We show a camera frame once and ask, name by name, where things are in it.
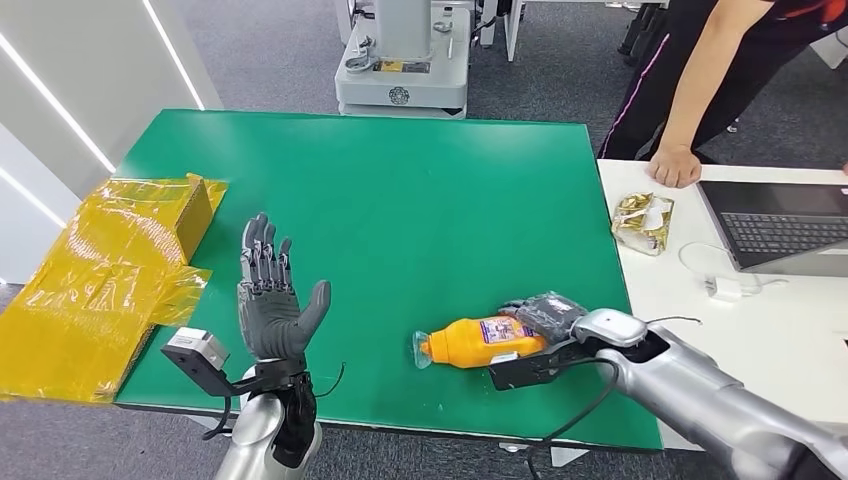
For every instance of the white charger adapter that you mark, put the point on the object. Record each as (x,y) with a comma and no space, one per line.
(723,289)

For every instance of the grey wheeled robot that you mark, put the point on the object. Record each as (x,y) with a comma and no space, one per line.
(404,73)

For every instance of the dark grey laptop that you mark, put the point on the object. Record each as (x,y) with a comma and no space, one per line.
(782,232)

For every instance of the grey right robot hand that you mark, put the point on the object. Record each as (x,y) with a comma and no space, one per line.
(546,314)

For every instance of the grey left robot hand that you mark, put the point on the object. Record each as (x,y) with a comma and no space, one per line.
(272,318)

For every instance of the person's forearm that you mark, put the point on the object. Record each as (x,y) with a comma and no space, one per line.
(709,73)

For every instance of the white stand frame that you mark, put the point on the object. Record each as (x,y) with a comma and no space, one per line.
(511,30)

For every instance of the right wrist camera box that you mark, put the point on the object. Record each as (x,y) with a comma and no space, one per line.
(530,371)

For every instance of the gold foil snack packet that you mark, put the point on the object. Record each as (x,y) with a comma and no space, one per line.
(642,222)

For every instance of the person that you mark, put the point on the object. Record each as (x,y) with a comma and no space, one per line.
(669,86)

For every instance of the person's hand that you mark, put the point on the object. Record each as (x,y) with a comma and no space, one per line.
(674,167)

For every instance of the white wall light strip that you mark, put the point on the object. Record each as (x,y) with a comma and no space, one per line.
(173,56)
(60,106)
(30,195)

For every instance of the yellow taped cardboard box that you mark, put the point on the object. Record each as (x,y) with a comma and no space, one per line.
(99,278)

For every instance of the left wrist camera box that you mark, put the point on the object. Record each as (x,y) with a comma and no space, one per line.
(195,348)

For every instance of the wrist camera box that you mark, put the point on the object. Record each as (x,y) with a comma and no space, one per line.
(195,348)
(530,371)

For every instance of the white desk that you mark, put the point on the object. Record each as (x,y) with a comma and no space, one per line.
(729,371)

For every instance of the orange plastic bottle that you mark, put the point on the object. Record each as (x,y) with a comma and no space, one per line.
(464,341)

